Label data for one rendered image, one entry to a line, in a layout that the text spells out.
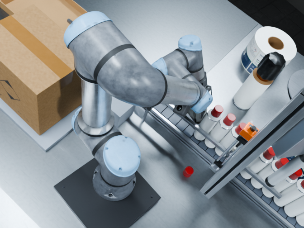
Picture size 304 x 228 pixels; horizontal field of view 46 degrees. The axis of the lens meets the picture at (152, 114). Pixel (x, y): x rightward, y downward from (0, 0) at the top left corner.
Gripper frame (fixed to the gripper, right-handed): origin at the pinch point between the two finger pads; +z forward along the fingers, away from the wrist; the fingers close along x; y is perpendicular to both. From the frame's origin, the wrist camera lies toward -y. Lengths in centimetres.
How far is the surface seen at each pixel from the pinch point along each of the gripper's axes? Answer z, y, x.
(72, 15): -29, 9, 71
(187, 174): 12.3, -15.4, -4.9
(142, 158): 5.8, -21.5, 10.9
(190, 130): 4.7, -1.2, 2.7
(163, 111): -1.8, -2.0, 14.1
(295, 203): 20.5, -1.2, -40.8
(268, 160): 4.4, -1.0, -29.9
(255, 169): 10.5, -2.0, -25.9
